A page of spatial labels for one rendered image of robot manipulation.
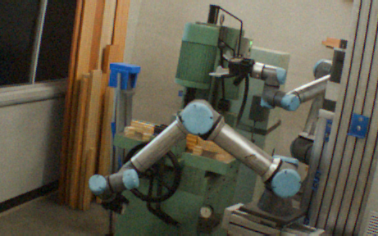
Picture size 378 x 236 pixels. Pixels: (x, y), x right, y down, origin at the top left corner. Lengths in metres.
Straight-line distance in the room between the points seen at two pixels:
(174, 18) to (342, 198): 3.35
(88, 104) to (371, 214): 2.52
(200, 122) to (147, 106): 3.43
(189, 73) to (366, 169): 1.01
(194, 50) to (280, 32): 2.44
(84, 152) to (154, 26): 1.66
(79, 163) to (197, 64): 1.78
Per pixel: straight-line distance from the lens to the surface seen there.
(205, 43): 2.95
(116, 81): 3.88
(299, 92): 2.75
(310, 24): 5.29
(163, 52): 5.59
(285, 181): 2.32
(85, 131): 4.42
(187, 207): 2.97
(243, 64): 2.83
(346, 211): 2.58
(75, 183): 4.49
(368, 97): 2.50
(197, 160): 2.90
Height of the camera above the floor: 1.54
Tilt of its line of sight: 9 degrees down
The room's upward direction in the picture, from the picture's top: 10 degrees clockwise
